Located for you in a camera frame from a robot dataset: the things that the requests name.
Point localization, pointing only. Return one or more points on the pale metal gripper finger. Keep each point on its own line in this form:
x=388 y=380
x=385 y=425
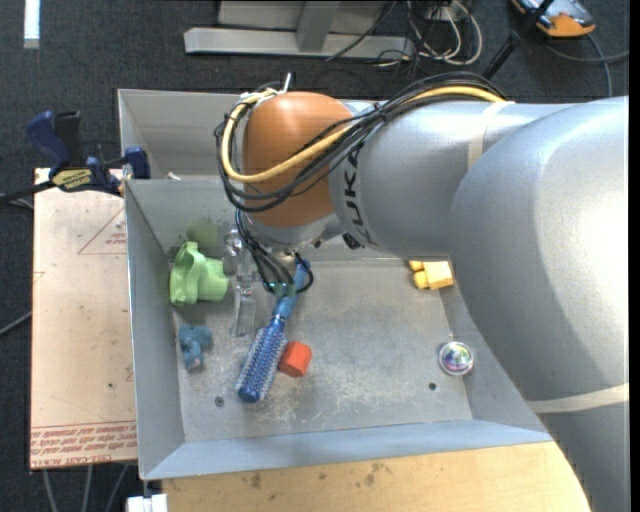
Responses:
x=245 y=312
x=231 y=250

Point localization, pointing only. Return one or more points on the green cloth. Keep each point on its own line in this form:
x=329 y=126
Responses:
x=197 y=277

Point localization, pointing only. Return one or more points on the blue round hairbrush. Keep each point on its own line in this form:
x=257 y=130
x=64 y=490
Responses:
x=262 y=357

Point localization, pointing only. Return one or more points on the blue toy animal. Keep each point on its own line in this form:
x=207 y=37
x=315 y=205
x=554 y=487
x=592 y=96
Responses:
x=194 y=345

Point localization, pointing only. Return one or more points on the red-orange block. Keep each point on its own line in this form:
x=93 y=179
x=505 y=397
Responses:
x=296 y=359

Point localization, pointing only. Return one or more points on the grey metal bin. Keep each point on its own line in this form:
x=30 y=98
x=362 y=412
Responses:
x=360 y=340

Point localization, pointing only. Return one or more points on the brown cardboard board red print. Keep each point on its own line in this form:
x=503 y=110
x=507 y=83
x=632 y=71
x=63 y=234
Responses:
x=80 y=325

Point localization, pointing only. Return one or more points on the yellow toy block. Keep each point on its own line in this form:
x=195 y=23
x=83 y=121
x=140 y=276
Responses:
x=434 y=276

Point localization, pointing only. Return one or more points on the black cylinder on white bracket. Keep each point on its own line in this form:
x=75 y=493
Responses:
x=352 y=241

